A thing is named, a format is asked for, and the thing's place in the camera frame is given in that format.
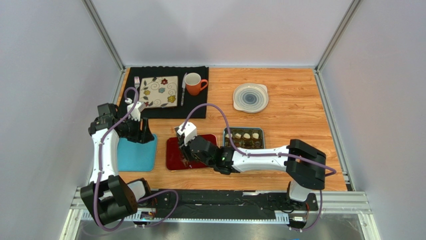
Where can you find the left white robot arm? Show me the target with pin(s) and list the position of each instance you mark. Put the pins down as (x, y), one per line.
(107, 197)

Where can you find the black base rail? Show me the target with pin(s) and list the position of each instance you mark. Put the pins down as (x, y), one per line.
(227, 206)

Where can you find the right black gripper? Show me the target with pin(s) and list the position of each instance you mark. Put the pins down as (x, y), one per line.
(185, 152)

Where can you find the blue tin box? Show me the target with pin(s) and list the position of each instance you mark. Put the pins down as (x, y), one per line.
(252, 144)

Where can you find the silver fork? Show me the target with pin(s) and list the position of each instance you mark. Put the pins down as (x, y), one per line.
(137, 84)

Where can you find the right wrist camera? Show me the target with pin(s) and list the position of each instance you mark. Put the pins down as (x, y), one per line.
(186, 132)

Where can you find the orange mug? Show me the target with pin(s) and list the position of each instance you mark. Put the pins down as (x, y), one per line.
(194, 83)

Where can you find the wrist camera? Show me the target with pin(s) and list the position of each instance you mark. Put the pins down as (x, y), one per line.
(186, 132)
(134, 109)

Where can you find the red chocolate tray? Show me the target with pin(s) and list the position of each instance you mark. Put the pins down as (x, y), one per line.
(174, 157)

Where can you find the silver knife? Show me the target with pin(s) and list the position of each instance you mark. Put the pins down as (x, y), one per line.
(183, 88)

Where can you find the floral square plate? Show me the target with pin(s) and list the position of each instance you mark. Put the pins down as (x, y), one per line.
(159, 92)

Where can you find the round blue-white plate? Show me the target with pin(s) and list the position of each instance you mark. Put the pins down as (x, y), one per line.
(250, 98)

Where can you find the blue tin lid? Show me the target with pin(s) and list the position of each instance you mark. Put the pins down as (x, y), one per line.
(136, 157)

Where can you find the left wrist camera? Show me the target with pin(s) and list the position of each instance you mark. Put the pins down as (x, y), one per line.
(134, 109)

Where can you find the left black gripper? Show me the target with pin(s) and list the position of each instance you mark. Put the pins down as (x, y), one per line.
(144, 135)

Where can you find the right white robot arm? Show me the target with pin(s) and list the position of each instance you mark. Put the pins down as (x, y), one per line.
(305, 164)

